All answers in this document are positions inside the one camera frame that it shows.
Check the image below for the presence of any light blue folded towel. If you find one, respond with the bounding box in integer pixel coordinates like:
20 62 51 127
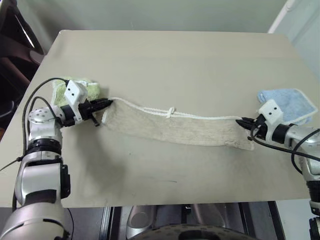
256 87 318 125

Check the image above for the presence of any dark brown chair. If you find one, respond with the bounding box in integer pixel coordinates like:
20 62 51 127
0 0 48 126

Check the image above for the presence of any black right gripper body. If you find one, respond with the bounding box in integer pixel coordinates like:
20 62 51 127
249 114 267 140

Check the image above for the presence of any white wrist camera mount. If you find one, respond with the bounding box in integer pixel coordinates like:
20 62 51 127
258 99 285 141
63 79 89 123

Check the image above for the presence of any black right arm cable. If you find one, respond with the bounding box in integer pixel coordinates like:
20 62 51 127
246 119 320 176

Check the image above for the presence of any black zip tie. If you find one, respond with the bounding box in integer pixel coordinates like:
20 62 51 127
0 156 25 172

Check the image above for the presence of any silver robot torso shell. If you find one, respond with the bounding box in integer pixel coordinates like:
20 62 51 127
126 203 227 236

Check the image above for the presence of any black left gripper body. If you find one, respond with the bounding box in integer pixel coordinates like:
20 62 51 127
78 99 101 128

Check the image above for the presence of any black metal table leg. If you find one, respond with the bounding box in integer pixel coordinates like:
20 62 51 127
98 206 122 240
238 201 286 240

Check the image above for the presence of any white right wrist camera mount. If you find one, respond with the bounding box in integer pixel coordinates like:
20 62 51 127
258 99 285 141

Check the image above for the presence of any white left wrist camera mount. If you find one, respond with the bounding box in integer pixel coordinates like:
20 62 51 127
63 79 89 123

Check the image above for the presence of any dark speckled rounded rim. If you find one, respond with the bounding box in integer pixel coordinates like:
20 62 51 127
141 223 253 240

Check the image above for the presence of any light green folded towel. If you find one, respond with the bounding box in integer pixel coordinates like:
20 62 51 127
51 76 102 108

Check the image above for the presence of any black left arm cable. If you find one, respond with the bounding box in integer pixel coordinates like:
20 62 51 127
11 77 71 211

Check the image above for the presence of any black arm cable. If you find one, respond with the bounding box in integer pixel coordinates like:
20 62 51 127
246 119 320 176
11 77 71 211

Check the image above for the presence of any beige towel with white trim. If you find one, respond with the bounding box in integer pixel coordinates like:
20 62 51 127
101 96 256 152

